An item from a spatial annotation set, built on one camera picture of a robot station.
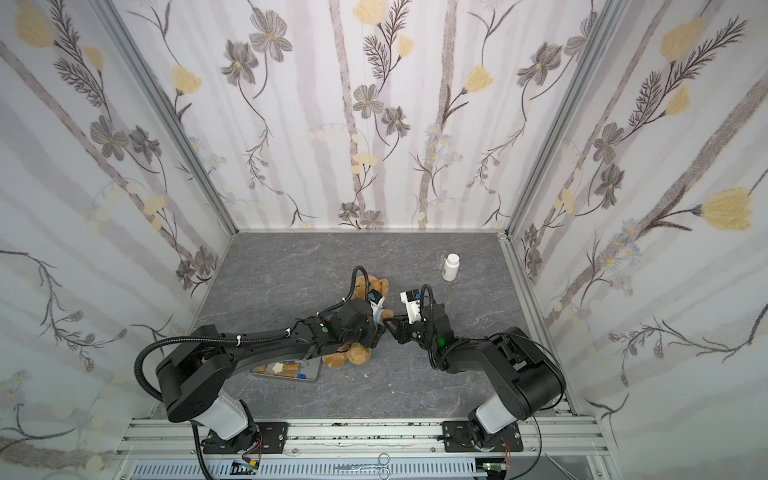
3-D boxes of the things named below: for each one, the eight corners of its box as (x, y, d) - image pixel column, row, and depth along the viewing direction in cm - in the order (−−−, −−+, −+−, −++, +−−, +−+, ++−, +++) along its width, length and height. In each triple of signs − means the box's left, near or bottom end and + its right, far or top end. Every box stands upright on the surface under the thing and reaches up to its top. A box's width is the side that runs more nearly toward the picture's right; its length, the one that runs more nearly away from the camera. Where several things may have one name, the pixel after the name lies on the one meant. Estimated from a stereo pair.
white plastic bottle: (443, 281, 108) (447, 265, 100) (441, 269, 111) (445, 253, 104) (456, 281, 108) (461, 265, 100) (454, 269, 111) (459, 253, 104)
